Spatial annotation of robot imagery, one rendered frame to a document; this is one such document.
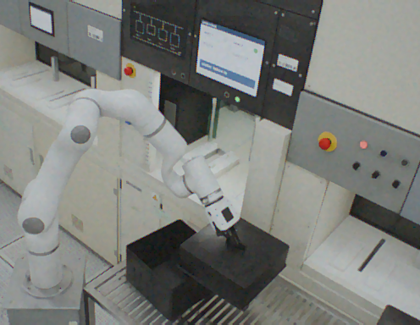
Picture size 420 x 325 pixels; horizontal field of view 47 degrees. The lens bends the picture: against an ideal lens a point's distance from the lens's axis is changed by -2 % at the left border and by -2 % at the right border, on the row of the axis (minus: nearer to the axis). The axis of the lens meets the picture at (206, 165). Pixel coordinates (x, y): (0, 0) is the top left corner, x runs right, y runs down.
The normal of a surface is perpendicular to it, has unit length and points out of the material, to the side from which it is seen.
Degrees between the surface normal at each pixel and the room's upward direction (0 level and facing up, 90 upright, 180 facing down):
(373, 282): 0
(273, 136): 90
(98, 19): 90
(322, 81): 90
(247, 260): 0
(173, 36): 90
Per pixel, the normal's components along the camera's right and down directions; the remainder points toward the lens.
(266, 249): 0.11, -0.83
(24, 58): 0.77, 0.41
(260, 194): -0.62, 0.38
